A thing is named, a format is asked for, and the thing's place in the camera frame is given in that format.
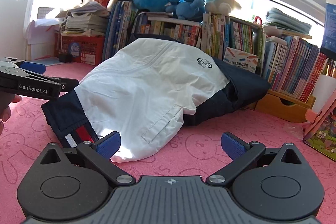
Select clear plastic wrapper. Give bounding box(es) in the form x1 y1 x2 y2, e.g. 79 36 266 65
285 122 305 140

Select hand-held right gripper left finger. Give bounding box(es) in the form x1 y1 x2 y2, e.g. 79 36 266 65
39 131 136 186

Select pink rabbit-print mat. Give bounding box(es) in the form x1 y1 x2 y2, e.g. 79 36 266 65
0 57 336 224

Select white pencil-print box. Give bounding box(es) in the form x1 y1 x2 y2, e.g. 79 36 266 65
223 47 260 73

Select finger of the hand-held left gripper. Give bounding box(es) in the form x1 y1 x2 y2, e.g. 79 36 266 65
0 57 47 74
56 77 80 93

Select wooden drawer organizer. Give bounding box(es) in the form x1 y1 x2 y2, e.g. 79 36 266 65
253 89 316 123

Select dark blue box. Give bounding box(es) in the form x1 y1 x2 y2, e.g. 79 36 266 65
320 0 336 60

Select row of tall blue books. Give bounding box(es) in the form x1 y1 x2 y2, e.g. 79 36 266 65
103 0 137 62

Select small blue plush toy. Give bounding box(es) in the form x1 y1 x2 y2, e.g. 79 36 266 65
165 0 207 20

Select person's left hand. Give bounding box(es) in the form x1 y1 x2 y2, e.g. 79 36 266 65
0 95 22 135

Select white grid panel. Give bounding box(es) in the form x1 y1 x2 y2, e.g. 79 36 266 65
38 7 56 20

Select row of pink-spined books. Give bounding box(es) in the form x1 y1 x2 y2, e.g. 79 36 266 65
264 35 329 103

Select white paper sheet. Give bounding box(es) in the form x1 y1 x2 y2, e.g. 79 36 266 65
26 7 67 60

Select navy and white jacket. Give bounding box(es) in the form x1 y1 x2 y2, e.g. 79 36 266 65
41 32 271 163

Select light blue sheet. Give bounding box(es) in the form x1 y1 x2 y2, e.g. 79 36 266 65
34 57 66 67

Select stack of paper workbooks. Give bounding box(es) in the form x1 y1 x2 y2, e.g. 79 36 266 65
61 1 111 37

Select row of colourful children's books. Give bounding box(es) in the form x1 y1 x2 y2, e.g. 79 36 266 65
133 12 202 49

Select red plastic crate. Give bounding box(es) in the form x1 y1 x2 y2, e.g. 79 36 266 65
55 34 106 65

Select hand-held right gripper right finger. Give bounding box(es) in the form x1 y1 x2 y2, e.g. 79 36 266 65
205 132 302 185

